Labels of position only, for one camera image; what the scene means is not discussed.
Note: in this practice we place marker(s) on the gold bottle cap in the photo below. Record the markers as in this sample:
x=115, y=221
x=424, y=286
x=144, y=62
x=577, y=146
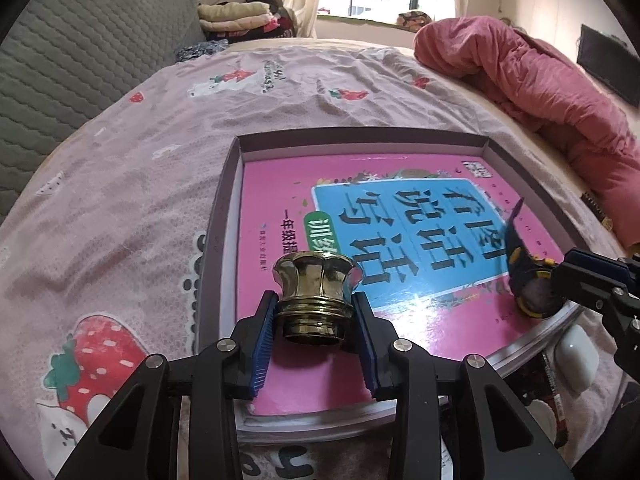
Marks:
x=315, y=290

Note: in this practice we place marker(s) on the dark red garment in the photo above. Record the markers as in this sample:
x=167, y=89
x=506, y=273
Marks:
x=286, y=22

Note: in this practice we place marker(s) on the white earbud case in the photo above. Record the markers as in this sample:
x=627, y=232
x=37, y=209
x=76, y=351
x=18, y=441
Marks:
x=577, y=360

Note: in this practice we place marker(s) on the floral bag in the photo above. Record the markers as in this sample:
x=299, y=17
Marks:
x=415, y=19

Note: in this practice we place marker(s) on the folded pink cloth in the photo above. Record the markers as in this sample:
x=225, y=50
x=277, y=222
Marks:
x=240, y=24

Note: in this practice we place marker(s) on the pink quilt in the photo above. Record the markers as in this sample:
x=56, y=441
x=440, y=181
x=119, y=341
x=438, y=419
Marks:
x=525, y=75

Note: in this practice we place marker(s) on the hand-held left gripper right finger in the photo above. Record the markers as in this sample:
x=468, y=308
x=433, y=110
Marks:
x=367, y=345

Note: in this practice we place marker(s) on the pink strawberry printed bedsheet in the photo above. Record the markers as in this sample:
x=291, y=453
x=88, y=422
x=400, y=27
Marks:
x=150, y=170

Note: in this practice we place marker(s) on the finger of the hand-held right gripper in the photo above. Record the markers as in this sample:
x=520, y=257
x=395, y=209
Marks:
x=622, y=320
x=592, y=263

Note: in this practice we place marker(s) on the grey quilted headboard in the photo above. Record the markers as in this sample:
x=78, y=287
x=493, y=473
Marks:
x=75, y=60

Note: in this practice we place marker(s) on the folded cream blanket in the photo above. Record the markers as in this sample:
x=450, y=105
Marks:
x=230, y=11

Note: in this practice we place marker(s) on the dark floral cloth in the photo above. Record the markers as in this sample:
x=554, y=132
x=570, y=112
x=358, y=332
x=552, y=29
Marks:
x=200, y=51

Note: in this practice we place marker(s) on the grey cardboard box tray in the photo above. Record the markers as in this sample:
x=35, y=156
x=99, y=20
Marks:
x=220, y=240

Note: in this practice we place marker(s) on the black gold tag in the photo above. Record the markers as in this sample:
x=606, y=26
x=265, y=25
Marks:
x=597, y=212

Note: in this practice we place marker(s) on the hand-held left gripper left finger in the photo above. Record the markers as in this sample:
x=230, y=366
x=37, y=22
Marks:
x=262, y=345

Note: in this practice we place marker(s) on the black yellow toy watch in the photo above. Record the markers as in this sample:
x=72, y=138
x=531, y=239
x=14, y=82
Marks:
x=520, y=265

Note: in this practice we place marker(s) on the pink book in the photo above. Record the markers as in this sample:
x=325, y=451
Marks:
x=280, y=200

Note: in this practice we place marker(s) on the black wall television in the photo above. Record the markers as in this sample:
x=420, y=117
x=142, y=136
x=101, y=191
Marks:
x=607, y=60

